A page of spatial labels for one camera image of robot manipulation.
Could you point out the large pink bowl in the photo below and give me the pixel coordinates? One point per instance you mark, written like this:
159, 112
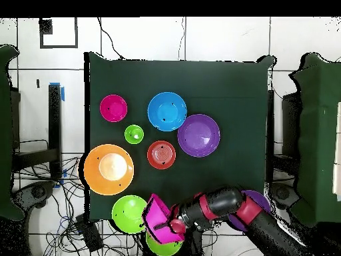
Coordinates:
157, 213

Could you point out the green bowl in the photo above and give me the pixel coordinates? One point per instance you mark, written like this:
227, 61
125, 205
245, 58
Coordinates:
162, 249
128, 213

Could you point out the purple bowl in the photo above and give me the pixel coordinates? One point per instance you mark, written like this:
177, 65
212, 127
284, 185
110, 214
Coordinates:
198, 136
259, 198

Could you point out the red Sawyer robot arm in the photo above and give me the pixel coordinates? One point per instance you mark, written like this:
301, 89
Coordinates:
223, 204

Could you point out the large orange bowl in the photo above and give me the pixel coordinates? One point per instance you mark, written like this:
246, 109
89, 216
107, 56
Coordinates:
109, 184

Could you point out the small red-orange bowl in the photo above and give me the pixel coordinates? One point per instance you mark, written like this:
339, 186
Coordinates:
161, 155

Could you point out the black power strip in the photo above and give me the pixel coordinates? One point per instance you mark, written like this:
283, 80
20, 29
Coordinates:
89, 233

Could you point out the green cup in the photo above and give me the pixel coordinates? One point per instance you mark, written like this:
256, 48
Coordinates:
134, 134

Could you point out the blue bowl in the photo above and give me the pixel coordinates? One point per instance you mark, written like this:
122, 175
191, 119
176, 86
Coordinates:
167, 111

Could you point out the small crimson bowl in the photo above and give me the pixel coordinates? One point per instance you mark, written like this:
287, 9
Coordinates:
113, 108

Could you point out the dark green table cloth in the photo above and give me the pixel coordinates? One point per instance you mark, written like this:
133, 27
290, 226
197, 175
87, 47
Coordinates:
186, 80

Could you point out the black metal stand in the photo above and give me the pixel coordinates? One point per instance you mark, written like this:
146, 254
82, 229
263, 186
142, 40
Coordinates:
271, 112
54, 120

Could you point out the green cloth side table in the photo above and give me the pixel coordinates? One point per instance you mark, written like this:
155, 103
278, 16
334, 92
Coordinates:
5, 133
317, 120

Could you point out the dark pedestal leg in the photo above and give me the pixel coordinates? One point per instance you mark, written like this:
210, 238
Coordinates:
282, 193
37, 192

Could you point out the black square frame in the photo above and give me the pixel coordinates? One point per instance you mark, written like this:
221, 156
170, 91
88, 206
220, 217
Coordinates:
58, 46

